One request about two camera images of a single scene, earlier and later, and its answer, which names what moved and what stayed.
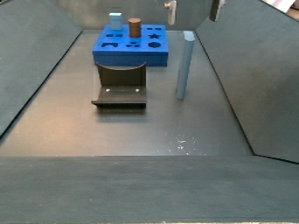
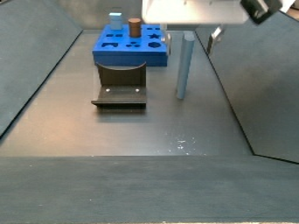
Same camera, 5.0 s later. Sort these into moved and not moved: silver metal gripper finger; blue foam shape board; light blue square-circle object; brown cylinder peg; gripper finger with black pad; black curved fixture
Moved: gripper finger with black pad; silver metal gripper finger
Not moved: brown cylinder peg; light blue square-circle object; black curved fixture; blue foam shape board
